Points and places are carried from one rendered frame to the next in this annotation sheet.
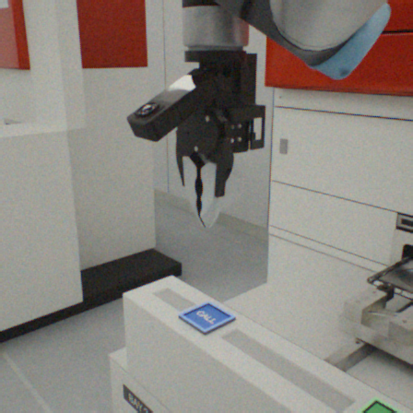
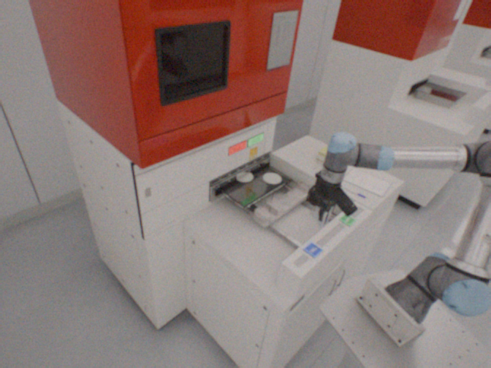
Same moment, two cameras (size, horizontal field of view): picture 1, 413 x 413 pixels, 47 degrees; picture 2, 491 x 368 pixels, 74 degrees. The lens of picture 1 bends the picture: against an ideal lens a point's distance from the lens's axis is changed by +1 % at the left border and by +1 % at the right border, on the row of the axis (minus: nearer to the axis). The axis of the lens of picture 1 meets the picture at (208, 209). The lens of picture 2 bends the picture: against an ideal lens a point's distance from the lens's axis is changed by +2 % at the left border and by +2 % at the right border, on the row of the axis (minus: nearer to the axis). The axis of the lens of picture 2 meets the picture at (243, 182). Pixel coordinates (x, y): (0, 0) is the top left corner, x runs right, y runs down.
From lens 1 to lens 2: 1.41 m
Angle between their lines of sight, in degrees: 85
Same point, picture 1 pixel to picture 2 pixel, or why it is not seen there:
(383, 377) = (280, 225)
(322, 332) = (256, 235)
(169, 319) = (316, 261)
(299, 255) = (166, 234)
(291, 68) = (162, 152)
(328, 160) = (176, 182)
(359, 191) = (193, 184)
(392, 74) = (214, 133)
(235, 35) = not seen: hidden behind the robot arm
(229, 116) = not seen: hidden behind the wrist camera
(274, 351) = (324, 235)
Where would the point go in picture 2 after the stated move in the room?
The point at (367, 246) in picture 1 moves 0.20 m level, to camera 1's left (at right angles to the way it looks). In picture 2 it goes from (199, 202) to (197, 232)
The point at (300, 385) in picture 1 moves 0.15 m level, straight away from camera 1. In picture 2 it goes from (336, 232) to (300, 225)
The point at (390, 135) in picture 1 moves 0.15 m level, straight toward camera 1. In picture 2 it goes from (203, 155) to (235, 163)
